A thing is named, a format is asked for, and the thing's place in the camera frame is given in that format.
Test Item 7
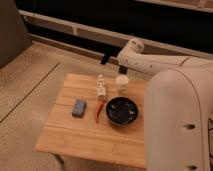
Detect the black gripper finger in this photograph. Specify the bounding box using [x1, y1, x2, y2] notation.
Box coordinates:
[100, 50, 112, 65]
[119, 66, 128, 74]

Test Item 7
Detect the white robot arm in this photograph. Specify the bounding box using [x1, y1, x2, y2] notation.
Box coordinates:
[117, 38, 213, 171]

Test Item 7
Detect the white ceramic cup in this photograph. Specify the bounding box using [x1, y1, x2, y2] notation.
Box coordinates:
[115, 74, 130, 93]

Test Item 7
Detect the blue eraser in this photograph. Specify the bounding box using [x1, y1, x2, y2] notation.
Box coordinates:
[72, 99, 87, 118]

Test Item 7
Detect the white glue bottle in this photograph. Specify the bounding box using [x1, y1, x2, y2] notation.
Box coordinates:
[97, 75, 106, 100]

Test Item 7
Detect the black bowl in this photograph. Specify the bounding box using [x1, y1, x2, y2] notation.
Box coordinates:
[106, 97, 138, 126]

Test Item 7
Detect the wooden table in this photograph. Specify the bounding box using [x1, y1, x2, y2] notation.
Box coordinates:
[35, 74, 145, 168]

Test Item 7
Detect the red handled tool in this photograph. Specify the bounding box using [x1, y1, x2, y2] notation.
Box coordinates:
[95, 101, 105, 123]

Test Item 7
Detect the white wall rail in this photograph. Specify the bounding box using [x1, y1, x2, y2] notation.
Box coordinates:
[18, 9, 213, 72]

